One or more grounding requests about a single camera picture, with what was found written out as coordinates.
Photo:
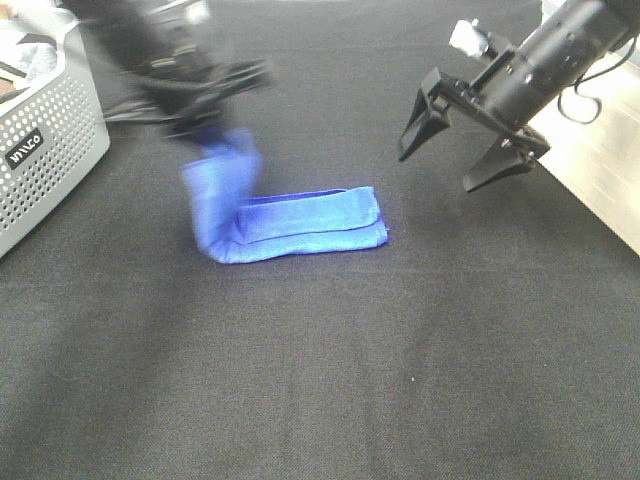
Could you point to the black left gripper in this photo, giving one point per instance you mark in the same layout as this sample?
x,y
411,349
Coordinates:
x,y
179,83

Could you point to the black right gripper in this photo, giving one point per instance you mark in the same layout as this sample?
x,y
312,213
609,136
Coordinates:
x,y
504,97

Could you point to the blue microfiber towel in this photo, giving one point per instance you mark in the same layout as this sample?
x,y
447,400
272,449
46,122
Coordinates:
x,y
232,226

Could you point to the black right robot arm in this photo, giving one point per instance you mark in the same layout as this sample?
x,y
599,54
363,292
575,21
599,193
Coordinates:
x,y
587,29

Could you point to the white plastic storage box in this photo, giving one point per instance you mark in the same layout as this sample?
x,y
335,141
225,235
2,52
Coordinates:
x,y
595,147

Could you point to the grey towel in basket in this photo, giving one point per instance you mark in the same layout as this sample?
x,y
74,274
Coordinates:
x,y
26,57

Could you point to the grey perforated laundry basket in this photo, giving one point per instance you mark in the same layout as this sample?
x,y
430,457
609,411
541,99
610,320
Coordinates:
x,y
53,134

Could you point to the black tablecloth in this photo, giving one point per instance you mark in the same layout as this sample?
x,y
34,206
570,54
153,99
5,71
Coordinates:
x,y
496,336

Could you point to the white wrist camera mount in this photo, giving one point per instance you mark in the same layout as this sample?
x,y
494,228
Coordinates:
x,y
469,39

